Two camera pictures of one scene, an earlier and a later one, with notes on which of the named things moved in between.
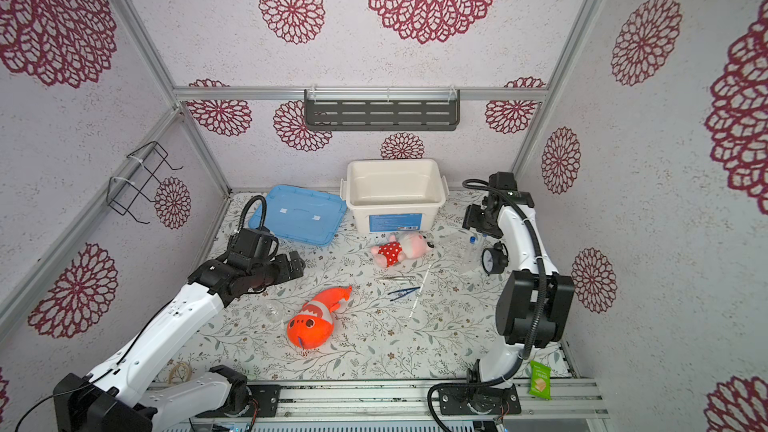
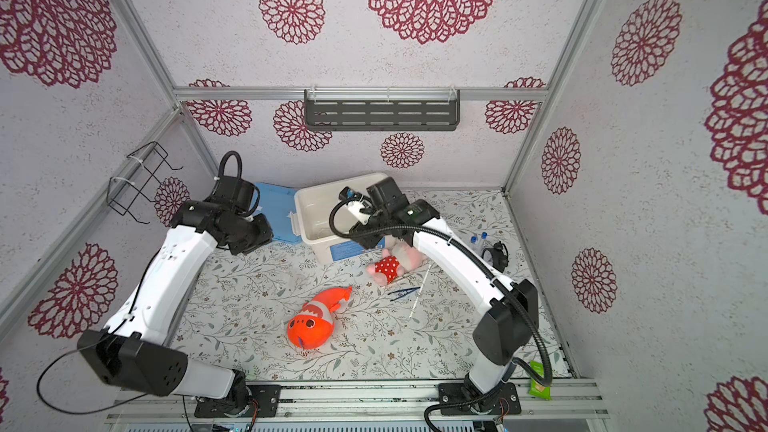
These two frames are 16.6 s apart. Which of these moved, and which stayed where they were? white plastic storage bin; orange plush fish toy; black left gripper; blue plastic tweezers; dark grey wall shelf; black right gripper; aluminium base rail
Moved: black left gripper; black right gripper; white plastic storage bin
Stayed: dark grey wall shelf; aluminium base rail; orange plush fish toy; blue plastic tweezers
